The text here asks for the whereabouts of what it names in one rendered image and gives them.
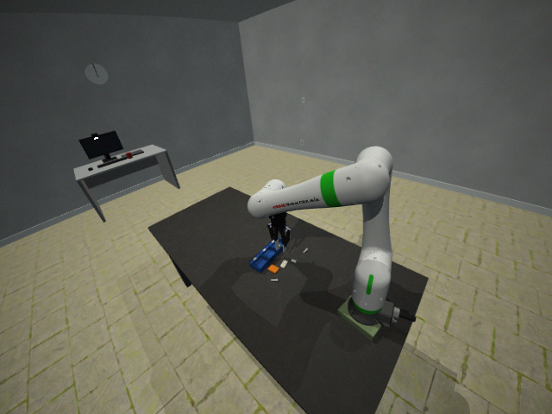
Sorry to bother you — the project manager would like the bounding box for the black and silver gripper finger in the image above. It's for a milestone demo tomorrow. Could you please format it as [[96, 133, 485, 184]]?
[[279, 226, 292, 252], [267, 223, 279, 250]]

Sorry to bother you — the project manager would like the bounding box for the blue three-compartment bin rack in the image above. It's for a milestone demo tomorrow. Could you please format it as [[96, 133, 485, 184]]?
[[249, 238, 283, 273]]

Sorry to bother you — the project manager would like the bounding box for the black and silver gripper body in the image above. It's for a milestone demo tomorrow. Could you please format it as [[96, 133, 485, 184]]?
[[271, 219, 286, 231]]

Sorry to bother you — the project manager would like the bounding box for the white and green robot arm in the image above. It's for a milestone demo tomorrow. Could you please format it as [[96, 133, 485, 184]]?
[[248, 147, 416, 329]]

